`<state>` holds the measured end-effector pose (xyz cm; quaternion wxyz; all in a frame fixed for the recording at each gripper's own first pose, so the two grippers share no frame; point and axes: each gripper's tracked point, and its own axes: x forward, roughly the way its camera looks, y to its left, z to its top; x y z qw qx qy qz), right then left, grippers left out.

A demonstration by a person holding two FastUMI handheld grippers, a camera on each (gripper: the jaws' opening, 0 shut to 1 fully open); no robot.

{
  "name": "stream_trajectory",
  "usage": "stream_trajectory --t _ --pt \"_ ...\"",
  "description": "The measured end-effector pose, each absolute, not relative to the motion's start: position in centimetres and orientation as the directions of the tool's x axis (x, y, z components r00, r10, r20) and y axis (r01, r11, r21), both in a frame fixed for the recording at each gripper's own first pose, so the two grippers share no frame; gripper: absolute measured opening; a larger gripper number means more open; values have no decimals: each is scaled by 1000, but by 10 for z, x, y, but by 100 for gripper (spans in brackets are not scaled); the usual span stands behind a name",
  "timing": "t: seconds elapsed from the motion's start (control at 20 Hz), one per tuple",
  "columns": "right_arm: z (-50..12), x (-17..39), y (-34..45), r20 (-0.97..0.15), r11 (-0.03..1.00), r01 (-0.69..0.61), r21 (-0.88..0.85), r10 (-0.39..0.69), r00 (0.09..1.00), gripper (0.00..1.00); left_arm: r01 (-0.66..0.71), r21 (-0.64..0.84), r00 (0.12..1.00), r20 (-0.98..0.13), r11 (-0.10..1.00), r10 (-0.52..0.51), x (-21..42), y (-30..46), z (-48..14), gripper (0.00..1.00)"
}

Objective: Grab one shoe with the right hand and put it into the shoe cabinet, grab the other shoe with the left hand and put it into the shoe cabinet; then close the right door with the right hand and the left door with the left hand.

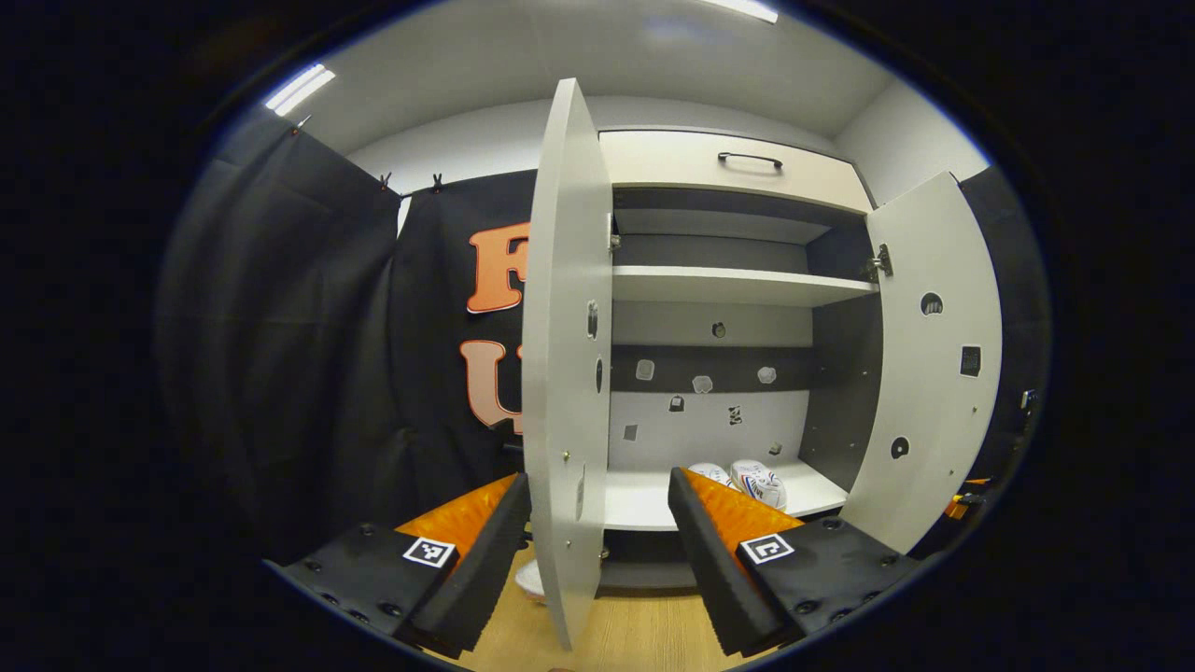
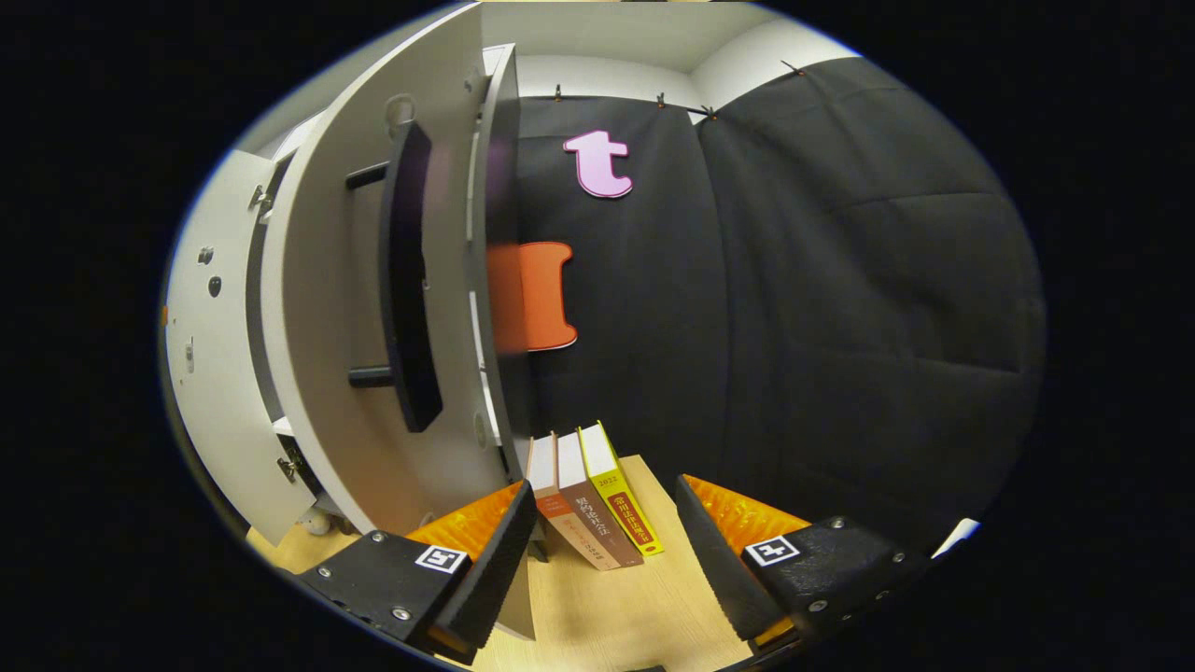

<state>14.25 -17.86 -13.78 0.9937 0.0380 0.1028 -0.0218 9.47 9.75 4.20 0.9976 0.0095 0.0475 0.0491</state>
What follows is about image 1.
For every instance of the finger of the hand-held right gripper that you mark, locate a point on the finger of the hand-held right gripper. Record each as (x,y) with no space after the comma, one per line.
(957,509)

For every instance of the white canvas shoe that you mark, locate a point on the white canvas shoe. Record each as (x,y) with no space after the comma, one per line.
(711,474)
(761,485)

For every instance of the white shoe cabinet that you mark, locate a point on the white shoe cabinet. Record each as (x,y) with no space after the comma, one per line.
(728,285)

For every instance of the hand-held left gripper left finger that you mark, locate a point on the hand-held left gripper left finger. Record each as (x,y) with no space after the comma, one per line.
(485,569)

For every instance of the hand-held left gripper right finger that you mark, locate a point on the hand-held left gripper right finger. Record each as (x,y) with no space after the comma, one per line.
(707,560)

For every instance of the pale round plush toy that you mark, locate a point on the pale round plush toy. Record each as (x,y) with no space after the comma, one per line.
(532,580)

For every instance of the white cabinet drawer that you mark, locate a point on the white cabinet drawer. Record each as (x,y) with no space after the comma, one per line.
(672,159)

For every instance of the white shoe cabinet door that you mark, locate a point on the white shoe cabinet door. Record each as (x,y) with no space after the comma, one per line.
(934,392)
(560,327)

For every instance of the ceiling light panel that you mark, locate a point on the ceiling light panel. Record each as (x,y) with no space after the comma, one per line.
(747,9)
(299,90)

